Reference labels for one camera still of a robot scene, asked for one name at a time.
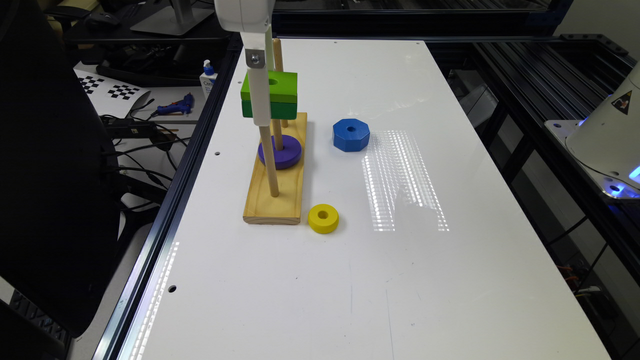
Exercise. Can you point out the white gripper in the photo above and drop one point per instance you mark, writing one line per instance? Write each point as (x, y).
(252, 18)

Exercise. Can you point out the green square block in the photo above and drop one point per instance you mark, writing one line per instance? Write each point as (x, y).
(283, 95)

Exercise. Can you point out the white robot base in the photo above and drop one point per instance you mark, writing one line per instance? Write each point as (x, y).
(606, 143)

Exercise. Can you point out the blue octagonal block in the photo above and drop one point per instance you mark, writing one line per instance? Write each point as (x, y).
(350, 135)

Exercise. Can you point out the white lotion bottle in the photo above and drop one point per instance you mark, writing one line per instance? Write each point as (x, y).
(207, 78)

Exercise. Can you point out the grey monitor stand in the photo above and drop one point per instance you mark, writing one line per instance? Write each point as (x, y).
(176, 19)

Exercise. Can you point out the near wooden peg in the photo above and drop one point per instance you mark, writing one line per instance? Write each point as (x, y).
(269, 160)

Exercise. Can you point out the middle wooden peg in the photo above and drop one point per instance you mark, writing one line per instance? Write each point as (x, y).
(277, 134)

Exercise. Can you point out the blue glue gun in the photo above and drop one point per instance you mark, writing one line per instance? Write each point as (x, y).
(183, 106)

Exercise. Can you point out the checkerboard calibration sheet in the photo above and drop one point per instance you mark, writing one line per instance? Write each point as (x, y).
(109, 96)

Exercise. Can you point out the black computer mouse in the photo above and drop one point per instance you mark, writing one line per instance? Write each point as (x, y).
(101, 21)

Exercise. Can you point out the wooden peg base board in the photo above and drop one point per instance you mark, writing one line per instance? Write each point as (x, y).
(261, 207)

